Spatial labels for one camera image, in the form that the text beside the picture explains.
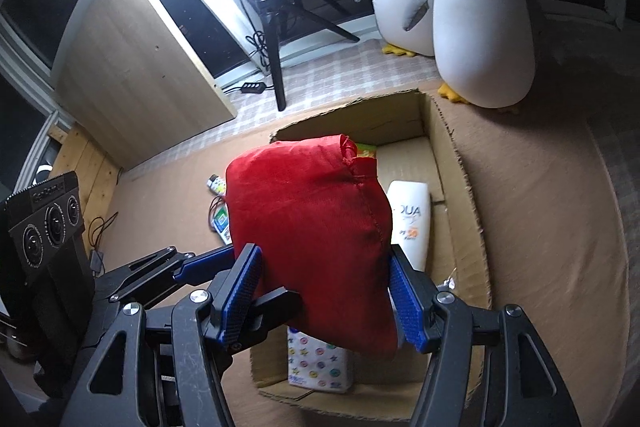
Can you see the star print tissue pack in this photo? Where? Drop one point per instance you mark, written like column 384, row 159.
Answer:
column 317, row 364

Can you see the black inline power switch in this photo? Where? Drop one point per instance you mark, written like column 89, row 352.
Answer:
column 252, row 87

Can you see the white blue printed packet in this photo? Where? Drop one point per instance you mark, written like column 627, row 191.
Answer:
column 222, row 224

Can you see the white sunscreen bottle blue cap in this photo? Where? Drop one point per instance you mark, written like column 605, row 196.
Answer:
column 411, row 217

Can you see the yellow-green tube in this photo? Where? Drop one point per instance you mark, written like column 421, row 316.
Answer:
column 365, row 151

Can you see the black tripod stand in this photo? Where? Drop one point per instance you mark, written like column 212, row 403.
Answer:
column 275, row 42

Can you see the cardboard box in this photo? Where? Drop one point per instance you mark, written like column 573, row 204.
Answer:
column 460, row 217

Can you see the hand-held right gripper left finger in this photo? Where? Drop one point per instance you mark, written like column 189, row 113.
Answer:
column 240, row 292

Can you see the red fabric pouch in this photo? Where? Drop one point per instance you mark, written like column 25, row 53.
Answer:
column 310, row 242

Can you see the wooden cabinet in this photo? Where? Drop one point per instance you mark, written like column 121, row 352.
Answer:
column 140, row 82

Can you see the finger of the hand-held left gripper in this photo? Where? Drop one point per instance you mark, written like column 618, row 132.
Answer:
column 275, row 307
column 200, row 266

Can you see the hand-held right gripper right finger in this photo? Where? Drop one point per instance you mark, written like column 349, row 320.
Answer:
column 407, row 307

